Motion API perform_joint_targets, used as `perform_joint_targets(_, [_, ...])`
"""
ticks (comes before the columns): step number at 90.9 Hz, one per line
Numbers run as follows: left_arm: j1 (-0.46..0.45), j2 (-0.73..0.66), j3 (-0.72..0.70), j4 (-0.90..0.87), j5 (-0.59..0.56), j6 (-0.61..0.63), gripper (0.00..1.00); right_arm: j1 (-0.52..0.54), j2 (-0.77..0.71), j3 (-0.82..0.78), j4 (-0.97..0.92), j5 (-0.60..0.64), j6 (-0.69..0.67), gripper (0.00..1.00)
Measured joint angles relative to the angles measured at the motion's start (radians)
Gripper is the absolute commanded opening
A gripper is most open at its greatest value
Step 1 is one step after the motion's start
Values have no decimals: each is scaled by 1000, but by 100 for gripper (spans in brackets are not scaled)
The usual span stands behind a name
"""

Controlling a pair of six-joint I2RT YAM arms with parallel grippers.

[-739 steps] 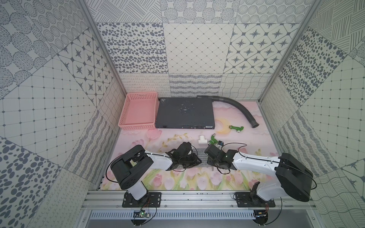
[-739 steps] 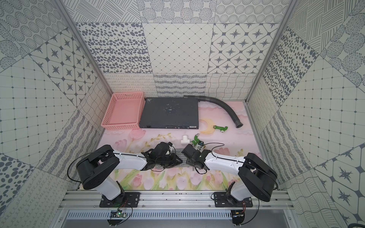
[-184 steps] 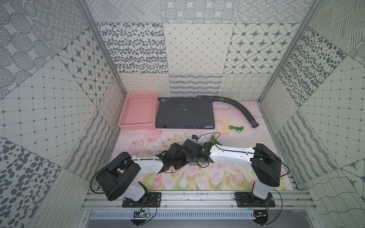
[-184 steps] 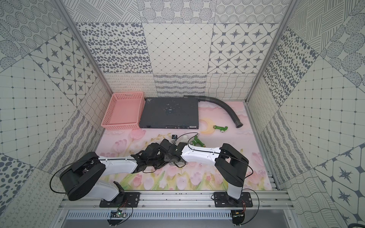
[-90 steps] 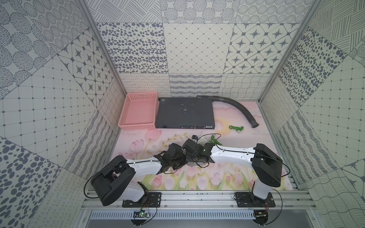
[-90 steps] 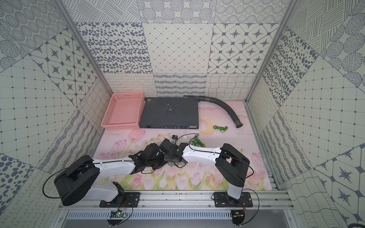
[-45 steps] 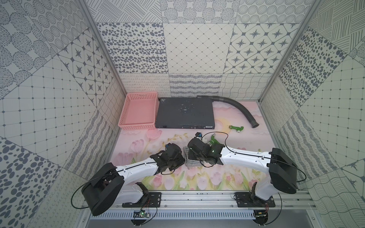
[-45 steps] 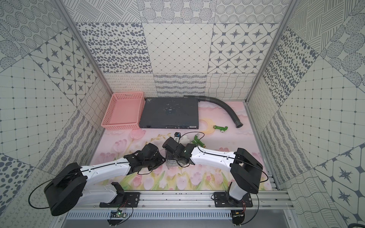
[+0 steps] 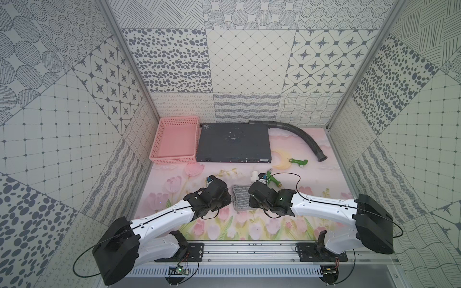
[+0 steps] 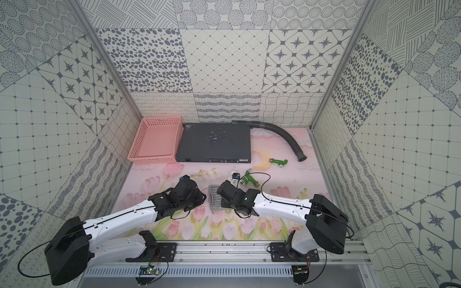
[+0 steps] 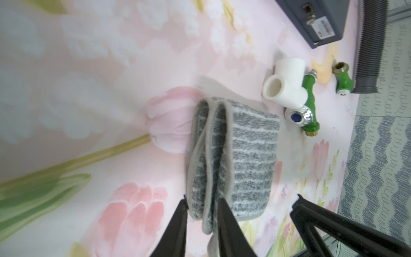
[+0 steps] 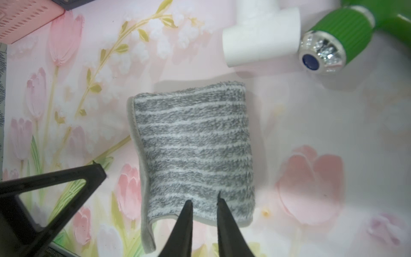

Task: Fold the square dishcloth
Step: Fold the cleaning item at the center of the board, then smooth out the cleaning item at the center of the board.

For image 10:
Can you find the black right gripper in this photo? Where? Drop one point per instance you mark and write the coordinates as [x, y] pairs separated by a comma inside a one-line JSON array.
[[224, 204]]

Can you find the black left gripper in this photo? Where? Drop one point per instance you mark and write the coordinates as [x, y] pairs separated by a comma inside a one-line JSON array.
[[192, 189]]

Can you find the grey striped square dishcloth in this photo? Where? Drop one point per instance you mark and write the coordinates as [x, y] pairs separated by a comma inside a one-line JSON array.
[[215, 200]]

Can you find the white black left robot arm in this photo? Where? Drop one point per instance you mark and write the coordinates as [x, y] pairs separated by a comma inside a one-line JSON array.
[[82, 244]]

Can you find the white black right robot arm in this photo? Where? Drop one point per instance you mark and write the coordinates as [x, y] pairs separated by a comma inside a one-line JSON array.
[[325, 225]]

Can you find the green valve near tee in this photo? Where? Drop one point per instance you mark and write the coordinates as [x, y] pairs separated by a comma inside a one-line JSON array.
[[248, 178]]

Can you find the pink floral table mat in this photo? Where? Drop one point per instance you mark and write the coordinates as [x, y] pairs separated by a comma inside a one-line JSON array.
[[296, 180]]

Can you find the dark grey flat electronics box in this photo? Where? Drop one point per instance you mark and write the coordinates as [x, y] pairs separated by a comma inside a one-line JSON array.
[[214, 143]]

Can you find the pink perforated plastic basket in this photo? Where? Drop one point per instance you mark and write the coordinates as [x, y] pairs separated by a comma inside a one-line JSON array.
[[157, 140]]

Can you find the left small circuit board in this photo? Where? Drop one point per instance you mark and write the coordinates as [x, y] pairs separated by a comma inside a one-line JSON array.
[[149, 271]]

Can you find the small circuit board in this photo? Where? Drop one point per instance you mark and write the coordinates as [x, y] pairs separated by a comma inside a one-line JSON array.
[[149, 271], [300, 274]]

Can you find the right small circuit board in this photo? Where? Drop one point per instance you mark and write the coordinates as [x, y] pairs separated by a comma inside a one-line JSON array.
[[300, 274]]

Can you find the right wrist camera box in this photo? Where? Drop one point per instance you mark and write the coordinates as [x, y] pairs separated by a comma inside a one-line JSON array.
[[235, 179]]

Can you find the aluminium front rail frame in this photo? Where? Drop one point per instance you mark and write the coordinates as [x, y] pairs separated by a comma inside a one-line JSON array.
[[256, 253]]

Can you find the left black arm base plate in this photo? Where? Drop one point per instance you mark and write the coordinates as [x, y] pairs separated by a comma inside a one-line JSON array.
[[162, 251]]

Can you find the green valve near hose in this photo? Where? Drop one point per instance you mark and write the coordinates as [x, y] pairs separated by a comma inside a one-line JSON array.
[[280, 163]]

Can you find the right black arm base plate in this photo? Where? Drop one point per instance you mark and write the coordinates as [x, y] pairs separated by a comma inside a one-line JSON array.
[[280, 252]]

